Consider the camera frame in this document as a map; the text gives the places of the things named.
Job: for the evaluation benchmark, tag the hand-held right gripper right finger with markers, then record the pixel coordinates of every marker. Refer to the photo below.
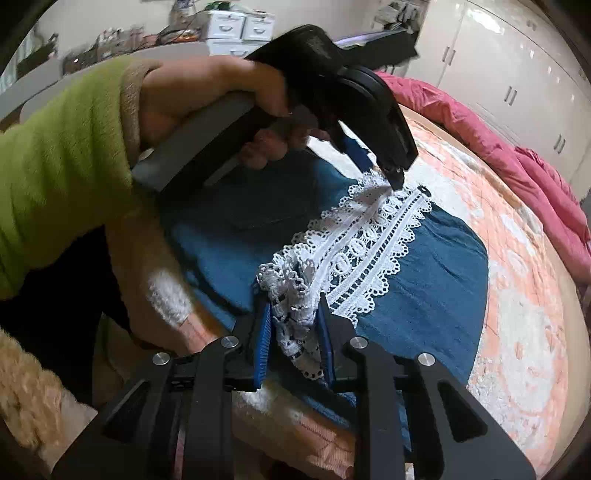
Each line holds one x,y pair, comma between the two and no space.
326,350

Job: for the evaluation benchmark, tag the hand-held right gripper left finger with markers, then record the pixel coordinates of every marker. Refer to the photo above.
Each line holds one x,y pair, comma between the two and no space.
263,341

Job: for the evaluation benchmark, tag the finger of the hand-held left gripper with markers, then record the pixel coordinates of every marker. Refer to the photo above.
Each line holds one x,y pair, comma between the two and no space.
392,143
356,150

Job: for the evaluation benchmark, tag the blue denim pants lace trim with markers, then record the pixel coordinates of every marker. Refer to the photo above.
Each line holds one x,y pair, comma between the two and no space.
438,277

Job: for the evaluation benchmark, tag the person's left forearm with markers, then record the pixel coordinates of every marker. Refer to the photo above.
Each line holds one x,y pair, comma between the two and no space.
55,175

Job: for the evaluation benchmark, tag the person's left hand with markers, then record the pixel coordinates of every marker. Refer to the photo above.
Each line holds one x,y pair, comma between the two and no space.
203,87

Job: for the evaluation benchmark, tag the black flat board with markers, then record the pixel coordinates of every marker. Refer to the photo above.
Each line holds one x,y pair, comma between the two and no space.
388,46

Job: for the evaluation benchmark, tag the small white drawer box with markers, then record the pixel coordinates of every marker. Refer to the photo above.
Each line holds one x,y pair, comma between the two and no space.
224,25
258,27

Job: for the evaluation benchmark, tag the white drawer chest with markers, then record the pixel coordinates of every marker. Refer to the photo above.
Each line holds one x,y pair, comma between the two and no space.
231,48

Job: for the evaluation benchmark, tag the pink quilt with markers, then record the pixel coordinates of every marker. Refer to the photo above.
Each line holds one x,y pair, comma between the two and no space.
485,134

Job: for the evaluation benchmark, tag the white wardrobe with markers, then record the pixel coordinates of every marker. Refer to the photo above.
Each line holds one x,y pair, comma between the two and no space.
508,55

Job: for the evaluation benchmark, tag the orange white fluffy blanket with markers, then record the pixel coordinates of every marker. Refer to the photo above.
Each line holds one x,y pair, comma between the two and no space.
521,277

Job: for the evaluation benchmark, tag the cluttered desk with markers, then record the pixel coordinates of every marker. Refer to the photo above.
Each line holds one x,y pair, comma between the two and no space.
129,41

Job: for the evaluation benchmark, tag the beige fluffy garment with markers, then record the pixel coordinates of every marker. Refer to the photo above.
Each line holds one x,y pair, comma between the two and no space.
27,392

